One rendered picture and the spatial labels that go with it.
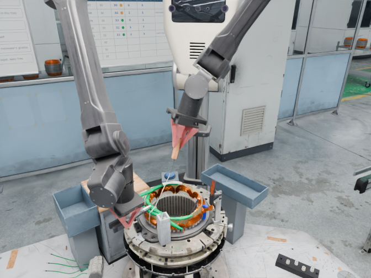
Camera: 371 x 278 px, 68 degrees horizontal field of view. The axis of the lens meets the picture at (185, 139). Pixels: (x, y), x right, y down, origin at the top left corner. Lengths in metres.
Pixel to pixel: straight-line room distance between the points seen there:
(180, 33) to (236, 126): 2.22
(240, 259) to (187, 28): 0.91
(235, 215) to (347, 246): 1.58
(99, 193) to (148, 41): 2.53
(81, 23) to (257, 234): 1.06
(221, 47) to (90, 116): 0.34
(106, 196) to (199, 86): 0.31
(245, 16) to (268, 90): 2.67
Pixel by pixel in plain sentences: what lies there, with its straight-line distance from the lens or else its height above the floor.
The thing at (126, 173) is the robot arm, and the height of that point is 1.35.
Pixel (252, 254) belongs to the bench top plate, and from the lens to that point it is 1.23.
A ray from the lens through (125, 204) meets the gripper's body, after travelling 0.68.
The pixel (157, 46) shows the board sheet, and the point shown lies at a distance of 3.05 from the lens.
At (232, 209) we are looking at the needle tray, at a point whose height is 0.96.
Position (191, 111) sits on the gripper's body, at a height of 1.44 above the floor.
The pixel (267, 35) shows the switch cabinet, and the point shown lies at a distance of 3.15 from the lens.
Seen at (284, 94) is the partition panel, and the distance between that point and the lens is 4.31.
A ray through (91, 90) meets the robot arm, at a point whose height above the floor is 1.52.
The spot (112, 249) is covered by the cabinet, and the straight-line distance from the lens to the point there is 1.17.
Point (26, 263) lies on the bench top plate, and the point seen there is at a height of 0.78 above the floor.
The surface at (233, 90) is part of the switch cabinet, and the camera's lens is 3.02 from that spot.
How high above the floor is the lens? 1.68
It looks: 26 degrees down
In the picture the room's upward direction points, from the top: straight up
